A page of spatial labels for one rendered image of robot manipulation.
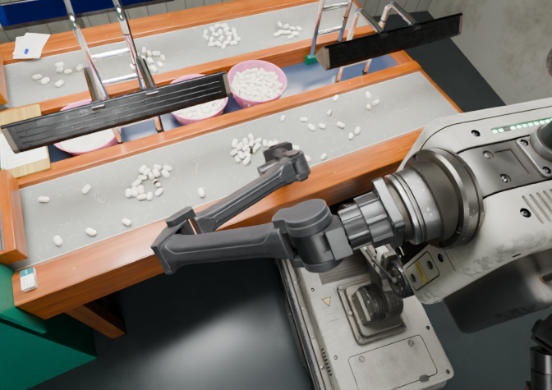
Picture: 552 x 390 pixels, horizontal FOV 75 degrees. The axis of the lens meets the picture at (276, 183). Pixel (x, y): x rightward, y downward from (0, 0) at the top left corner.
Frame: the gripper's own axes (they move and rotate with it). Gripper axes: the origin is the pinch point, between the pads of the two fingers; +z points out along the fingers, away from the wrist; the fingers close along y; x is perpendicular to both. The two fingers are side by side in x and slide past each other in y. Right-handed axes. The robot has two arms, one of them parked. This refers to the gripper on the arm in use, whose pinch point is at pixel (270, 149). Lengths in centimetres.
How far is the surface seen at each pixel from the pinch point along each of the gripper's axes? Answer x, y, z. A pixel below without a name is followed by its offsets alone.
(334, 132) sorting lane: 5.8, -33.4, 14.3
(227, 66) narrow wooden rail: -28, -4, 52
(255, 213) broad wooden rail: 18.0, 12.4, -6.9
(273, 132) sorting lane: -0.1, -9.4, 20.9
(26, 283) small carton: 14, 83, -7
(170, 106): -23.5, 28.3, -3.2
